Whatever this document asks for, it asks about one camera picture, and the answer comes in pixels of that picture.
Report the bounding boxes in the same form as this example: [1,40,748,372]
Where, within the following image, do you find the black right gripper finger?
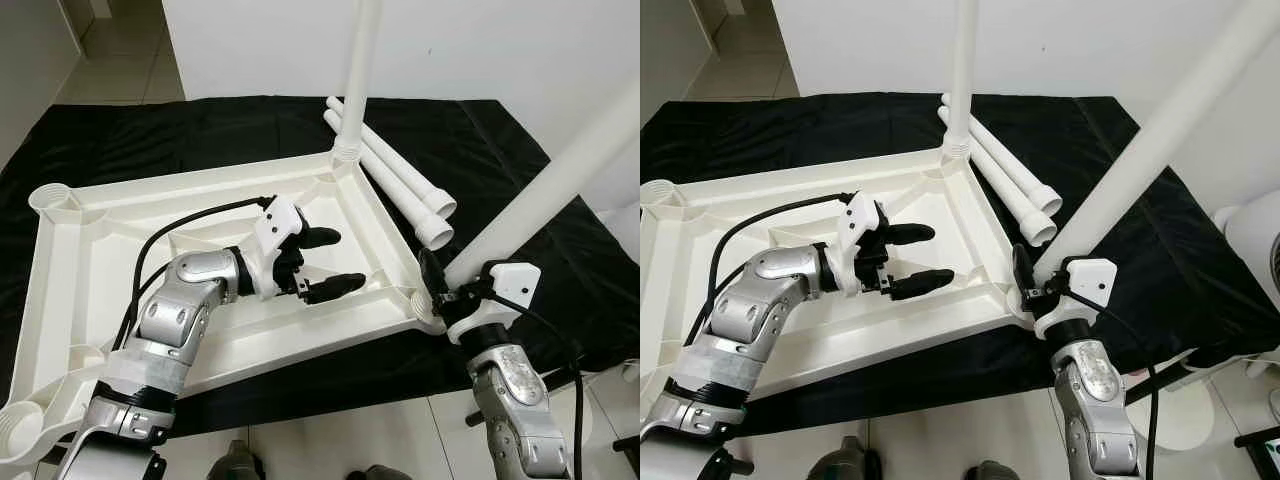
[1011,243,1038,300]
[419,248,452,304]

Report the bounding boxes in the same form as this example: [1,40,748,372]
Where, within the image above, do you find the white plastic table leg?
[948,0,981,161]
[443,75,641,293]
[322,108,457,252]
[1035,0,1280,286]
[940,93,1063,216]
[938,105,1059,248]
[333,0,384,166]
[327,95,459,221]

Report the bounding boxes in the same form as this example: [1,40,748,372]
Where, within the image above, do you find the white plastic table top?
[640,145,1036,441]
[0,148,446,469]

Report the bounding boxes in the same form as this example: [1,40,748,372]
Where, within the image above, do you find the black table cloth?
[0,95,641,441]
[640,93,1280,436]

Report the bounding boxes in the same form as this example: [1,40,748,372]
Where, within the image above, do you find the white round stand base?
[1155,388,1218,454]

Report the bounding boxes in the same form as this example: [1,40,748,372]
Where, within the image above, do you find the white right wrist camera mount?
[1033,257,1119,341]
[445,262,543,343]

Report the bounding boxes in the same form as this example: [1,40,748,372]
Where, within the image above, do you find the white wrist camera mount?
[445,262,543,343]
[252,195,304,299]
[838,190,886,296]
[1033,257,1119,341]

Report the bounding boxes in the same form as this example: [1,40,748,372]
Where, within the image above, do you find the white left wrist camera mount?
[838,190,886,296]
[252,195,304,299]

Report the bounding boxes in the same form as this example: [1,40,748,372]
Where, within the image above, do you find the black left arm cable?
[705,192,861,331]
[120,195,276,346]

